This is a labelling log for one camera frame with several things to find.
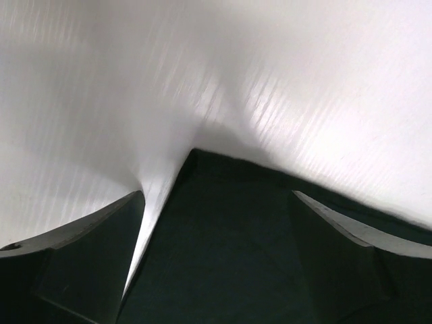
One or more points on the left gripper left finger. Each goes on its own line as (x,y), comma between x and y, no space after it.
(75,273)

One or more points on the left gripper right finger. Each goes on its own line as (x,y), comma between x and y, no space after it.
(357,273)

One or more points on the black daisy print t-shirt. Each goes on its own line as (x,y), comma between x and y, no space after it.
(224,251)

